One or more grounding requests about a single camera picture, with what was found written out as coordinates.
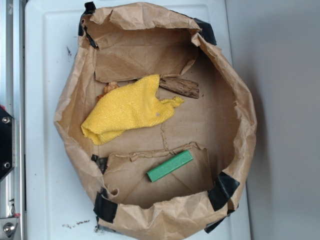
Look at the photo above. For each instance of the green rectangular block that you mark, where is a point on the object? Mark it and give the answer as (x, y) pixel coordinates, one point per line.
(169, 166)

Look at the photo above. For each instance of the brown wood piece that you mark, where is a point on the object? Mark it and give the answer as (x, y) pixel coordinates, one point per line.
(180, 86)

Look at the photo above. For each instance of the black metal bracket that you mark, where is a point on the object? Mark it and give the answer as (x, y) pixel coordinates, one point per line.
(7, 143)

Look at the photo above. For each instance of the aluminium frame rail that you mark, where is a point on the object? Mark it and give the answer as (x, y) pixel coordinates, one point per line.
(12, 69)

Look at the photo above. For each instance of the white plastic tray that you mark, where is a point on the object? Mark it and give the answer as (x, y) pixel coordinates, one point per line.
(57, 206)

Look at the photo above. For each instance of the brown paper bag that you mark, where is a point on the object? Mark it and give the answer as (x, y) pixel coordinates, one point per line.
(124, 44)

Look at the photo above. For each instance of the yellow microfiber cloth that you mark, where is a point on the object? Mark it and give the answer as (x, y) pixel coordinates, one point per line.
(129, 107)

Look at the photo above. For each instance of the small tan wooden object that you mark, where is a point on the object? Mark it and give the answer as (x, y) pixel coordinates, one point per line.
(108, 88)

